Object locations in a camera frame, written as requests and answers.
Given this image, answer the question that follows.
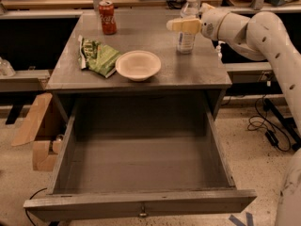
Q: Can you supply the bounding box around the white paper bowl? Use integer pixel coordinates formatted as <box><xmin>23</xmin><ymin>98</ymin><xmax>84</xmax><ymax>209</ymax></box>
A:
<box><xmin>115</xmin><ymin>51</ymin><xmax>161</xmax><ymax>81</ymax></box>

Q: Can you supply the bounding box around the grey cabinet with top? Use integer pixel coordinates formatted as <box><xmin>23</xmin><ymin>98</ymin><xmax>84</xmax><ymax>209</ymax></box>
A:
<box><xmin>47</xmin><ymin>8</ymin><xmax>231</xmax><ymax>121</ymax></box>

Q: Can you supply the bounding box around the metal drawer knob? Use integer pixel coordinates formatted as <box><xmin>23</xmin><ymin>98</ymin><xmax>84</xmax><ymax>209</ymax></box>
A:
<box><xmin>138</xmin><ymin>206</ymin><xmax>148</xmax><ymax>218</ymax></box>

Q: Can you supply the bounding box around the clear plastic water bottle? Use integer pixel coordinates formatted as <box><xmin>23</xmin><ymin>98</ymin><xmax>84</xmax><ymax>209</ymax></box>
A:
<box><xmin>177</xmin><ymin>0</ymin><xmax>198</xmax><ymax>54</ymax></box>

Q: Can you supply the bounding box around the open grey top drawer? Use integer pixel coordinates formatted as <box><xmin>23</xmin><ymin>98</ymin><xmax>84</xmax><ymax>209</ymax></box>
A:
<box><xmin>24</xmin><ymin>91</ymin><xmax>256</xmax><ymax>221</ymax></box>

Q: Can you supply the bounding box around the white pump dispenser bottle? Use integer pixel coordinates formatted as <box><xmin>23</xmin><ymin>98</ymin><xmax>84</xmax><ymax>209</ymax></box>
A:
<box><xmin>215</xmin><ymin>40</ymin><xmax>226</xmax><ymax>61</ymax></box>

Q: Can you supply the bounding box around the red cola can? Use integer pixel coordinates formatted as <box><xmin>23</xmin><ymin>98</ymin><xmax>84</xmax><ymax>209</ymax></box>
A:
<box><xmin>99</xmin><ymin>1</ymin><xmax>117</xmax><ymax>35</ymax></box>

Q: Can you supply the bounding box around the brown cardboard box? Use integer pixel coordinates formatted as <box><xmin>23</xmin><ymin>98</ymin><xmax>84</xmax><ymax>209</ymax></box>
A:
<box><xmin>11</xmin><ymin>93</ymin><xmax>65</xmax><ymax>171</ymax></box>

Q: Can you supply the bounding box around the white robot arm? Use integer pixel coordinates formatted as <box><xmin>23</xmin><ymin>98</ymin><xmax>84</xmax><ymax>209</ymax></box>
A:
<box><xmin>166</xmin><ymin>4</ymin><xmax>301</xmax><ymax>226</ymax></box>

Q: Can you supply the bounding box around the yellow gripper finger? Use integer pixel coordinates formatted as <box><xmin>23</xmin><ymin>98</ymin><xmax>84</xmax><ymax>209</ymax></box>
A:
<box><xmin>199</xmin><ymin>3</ymin><xmax>214</xmax><ymax>14</ymax></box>
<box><xmin>166</xmin><ymin>18</ymin><xmax>202</xmax><ymax>35</ymax></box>

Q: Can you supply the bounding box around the black floor cable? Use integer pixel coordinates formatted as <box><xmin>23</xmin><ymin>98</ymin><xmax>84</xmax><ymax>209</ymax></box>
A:
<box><xmin>246</xmin><ymin>95</ymin><xmax>293</xmax><ymax>153</ymax></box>

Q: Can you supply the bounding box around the green chip bag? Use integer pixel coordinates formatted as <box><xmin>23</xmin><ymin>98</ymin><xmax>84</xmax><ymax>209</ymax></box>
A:
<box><xmin>78</xmin><ymin>36</ymin><xmax>121</xmax><ymax>78</ymax></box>

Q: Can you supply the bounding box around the black cable under drawer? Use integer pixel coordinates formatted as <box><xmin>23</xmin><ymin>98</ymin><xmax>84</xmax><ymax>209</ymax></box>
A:
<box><xmin>24</xmin><ymin>187</ymin><xmax>49</xmax><ymax>226</ymax></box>

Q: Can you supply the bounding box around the clear plastic container left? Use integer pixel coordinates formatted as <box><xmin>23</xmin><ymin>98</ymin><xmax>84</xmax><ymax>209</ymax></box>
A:
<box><xmin>0</xmin><ymin>57</ymin><xmax>16</xmax><ymax>78</ymax></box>

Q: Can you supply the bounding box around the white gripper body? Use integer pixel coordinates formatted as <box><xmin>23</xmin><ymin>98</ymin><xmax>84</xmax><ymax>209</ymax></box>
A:
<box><xmin>201</xmin><ymin>8</ymin><xmax>239</xmax><ymax>42</ymax></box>

